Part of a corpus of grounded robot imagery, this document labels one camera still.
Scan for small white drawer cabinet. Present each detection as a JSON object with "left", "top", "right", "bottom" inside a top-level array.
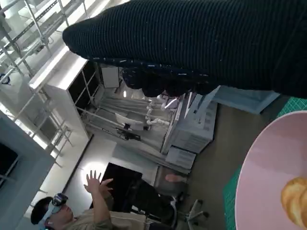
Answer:
[{"left": 165, "top": 146, "right": 197, "bottom": 172}]

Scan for black office chair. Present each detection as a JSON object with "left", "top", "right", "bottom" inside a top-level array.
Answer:
[{"left": 129, "top": 179, "right": 208, "bottom": 227}]

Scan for white shelf unit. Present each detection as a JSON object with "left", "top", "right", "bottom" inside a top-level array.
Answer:
[{"left": 28, "top": 49, "right": 101, "bottom": 144}]

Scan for person's hand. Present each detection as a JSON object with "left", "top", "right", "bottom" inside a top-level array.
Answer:
[
  {"left": 83, "top": 170, "right": 103, "bottom": 192},
  {"left": 100, "top": 178, "right": 114, "bottom": 196}
]

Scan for pink bowl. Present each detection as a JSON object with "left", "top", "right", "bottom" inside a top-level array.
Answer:
[{"left": 234, "top": 110, "right": 307, "bottom": 230}]

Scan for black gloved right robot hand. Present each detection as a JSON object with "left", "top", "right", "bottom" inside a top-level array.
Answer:
[{"left": 62, "top": 0, "right": 307, "bottom": 99}]

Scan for large white drawer cabinet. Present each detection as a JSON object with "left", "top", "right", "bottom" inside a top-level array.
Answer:
[{"left": 171, "top": 95, "right": 218, "bottom": 154}]

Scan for person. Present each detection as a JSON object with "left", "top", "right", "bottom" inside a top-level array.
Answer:
[{"left": 24, "top": 170, "right": 147, "bottom": 230}]

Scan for grey VR headset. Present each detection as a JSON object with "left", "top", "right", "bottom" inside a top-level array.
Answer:
[{"left": 38, "top": 193, "right": 70, "bottom": 226}]

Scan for large black panel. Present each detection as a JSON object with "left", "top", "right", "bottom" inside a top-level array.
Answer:
[{"left": 92, "top": 162, "right": 143, "bottom": 211}]

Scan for orange sliced toy bread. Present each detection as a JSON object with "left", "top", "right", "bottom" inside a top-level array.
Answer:
[{"left": 280, "top": 176, "right": 307, "bottom": 227}]

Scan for green cutting mat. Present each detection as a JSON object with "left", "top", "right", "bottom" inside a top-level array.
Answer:
[{"left": 222, "top": 97, "right": 307, "bottom": 230}]

